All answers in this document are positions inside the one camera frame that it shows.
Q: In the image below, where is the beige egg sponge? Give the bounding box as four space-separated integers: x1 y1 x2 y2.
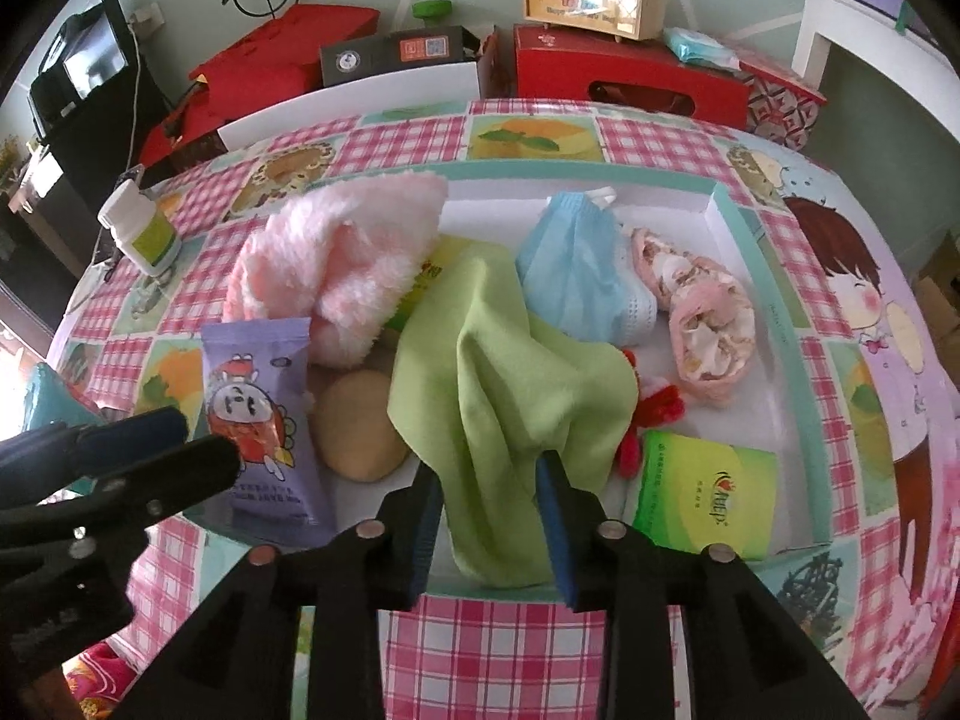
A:
308 366 410 483

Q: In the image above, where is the white board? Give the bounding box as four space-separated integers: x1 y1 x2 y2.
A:
218 62 493 151

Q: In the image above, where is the white pill bottle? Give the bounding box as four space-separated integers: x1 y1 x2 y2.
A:
98 179 182 277

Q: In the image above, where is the teal plastic toy case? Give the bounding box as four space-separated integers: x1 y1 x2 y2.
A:
14 362 106 502

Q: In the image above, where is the red bag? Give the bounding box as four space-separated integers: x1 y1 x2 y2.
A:
139 4 379 167

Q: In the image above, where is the green tissue pack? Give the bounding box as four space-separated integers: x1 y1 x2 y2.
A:
633 429 778 561
384 234 473 333

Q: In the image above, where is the blue face mask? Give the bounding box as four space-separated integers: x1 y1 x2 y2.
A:
516 187 659 348

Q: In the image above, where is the pink white zigzag towel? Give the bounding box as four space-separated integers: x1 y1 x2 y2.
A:
221 171 449 369

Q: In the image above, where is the patterned tablecloth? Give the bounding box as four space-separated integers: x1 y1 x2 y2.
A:
53 101 958 718

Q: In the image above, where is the green knob object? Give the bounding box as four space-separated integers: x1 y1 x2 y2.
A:
410 0 454 28

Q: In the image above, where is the red gift box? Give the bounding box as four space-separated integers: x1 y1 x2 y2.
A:
512 25 748 130

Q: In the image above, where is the red patterned box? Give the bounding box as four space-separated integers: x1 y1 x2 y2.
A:
732 44 827 151

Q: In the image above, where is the blue wet wipes pack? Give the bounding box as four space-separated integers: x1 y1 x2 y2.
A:
662 28 740 73

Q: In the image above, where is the pink floral fabric bundle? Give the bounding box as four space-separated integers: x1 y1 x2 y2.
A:
631 227 757 406

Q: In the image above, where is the white shelf frame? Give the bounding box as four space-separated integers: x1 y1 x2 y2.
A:
791 0 960 140

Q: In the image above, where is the black cabinet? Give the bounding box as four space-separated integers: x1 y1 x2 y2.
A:
2 0 169 273

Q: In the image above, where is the black rectangular box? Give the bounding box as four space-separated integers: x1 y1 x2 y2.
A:
319 26 482 88

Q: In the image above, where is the white charging cable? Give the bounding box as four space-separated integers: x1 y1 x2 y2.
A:
89 13 148 272

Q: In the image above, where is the purple baby wipes pack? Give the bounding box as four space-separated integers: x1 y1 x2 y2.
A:
200 317 335 550

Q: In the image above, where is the green microfiber cloth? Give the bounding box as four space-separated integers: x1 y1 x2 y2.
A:
387 242 638 589

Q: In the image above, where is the red pink hair tie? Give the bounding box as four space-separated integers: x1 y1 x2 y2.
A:
615 346 689 481

